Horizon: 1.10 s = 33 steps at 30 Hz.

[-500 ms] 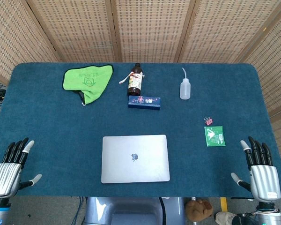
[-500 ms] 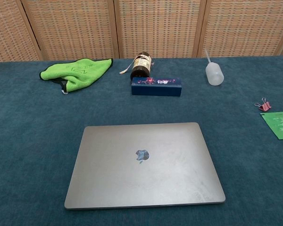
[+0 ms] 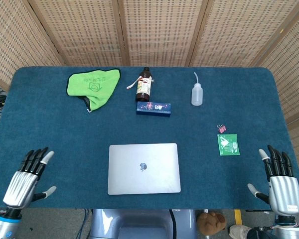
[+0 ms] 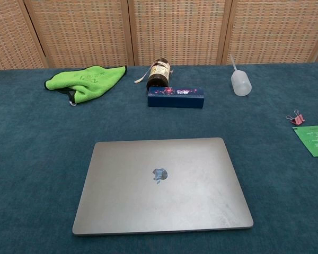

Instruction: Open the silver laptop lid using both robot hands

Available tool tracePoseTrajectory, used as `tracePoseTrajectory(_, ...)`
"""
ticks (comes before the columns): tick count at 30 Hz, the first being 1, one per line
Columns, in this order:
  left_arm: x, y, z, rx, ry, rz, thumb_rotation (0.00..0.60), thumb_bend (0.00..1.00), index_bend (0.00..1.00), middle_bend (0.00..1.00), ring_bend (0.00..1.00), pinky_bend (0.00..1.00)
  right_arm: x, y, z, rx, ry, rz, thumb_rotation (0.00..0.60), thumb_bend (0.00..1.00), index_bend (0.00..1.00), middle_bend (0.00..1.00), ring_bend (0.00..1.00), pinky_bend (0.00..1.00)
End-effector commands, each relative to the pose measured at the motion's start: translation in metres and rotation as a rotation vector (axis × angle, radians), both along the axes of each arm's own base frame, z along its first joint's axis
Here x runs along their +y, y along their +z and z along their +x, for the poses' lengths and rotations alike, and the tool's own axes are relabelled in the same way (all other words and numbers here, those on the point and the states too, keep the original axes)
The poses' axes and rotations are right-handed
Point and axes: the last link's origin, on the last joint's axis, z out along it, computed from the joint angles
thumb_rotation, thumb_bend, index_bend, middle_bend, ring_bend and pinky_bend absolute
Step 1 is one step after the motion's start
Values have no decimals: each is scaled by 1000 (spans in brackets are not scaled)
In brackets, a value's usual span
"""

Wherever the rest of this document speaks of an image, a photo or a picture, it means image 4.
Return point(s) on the silver laptop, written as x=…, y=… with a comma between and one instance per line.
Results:
x=161, y=201

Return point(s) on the blue rectangular box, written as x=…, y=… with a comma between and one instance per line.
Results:
x=175, y=101

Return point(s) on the brown glass bottle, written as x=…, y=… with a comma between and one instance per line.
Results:
x=157, y=76

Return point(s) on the green microfiber cloth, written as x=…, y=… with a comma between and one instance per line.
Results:
x=90, y=82

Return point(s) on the translucent plastic squeeze bottle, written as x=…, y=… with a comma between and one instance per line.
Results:
x=241, y=84

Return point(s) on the woven folding screen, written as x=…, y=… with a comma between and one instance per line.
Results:
x=82, y=31

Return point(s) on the pink binder clip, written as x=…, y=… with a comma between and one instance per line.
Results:
x=297, y=120

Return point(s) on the green paper packet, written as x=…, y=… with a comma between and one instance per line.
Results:
x=315, y=140

